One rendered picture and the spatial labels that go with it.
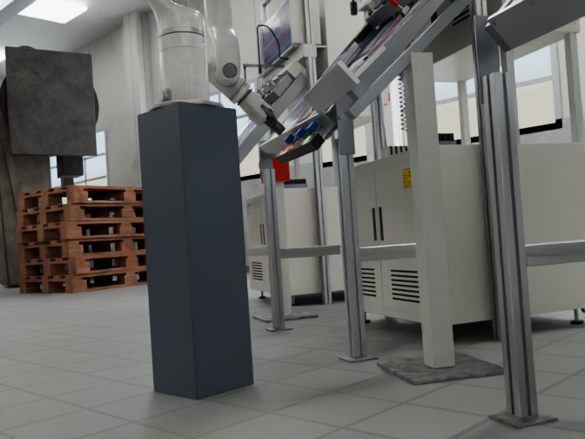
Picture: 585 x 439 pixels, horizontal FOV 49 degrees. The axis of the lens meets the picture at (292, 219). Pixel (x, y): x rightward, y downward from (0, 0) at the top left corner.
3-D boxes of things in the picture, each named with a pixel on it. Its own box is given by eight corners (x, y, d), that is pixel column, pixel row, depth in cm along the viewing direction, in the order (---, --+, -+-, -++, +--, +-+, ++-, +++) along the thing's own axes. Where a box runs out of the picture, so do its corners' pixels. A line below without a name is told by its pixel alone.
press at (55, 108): (90, 277, 879) (77, 70, 887) (141, 277, 785) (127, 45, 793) (-24, 288, 776) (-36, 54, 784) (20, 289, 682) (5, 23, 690)
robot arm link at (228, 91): (248, 77, 208) (242, 83, 217) (218, 49, 205) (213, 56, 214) (231, 97, 207) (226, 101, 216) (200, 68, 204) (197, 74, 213)
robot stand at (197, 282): (197, 400, 149) (178, 101, 151) (153, 391, 161) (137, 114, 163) (254, 384, 162) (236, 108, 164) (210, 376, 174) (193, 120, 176)
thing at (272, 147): (339, 128, 191) (321, 111, 189) (272, 158, 253) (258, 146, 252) (341, 125, 191) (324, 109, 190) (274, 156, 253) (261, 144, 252)
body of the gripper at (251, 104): (231, 105, 217) (256, 128, 219) (238, 99, 207) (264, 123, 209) (245, 90, 219) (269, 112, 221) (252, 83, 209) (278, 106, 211)
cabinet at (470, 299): (438, 346, 196) (424, 145, 198) (345, 322, 262) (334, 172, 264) (604, 323, 218) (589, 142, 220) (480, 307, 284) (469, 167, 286)
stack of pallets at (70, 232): (126, 280, 723) (121, 196, 726) (184, 279, 669) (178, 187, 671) (15, 293, 614) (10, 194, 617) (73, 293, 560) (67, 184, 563)
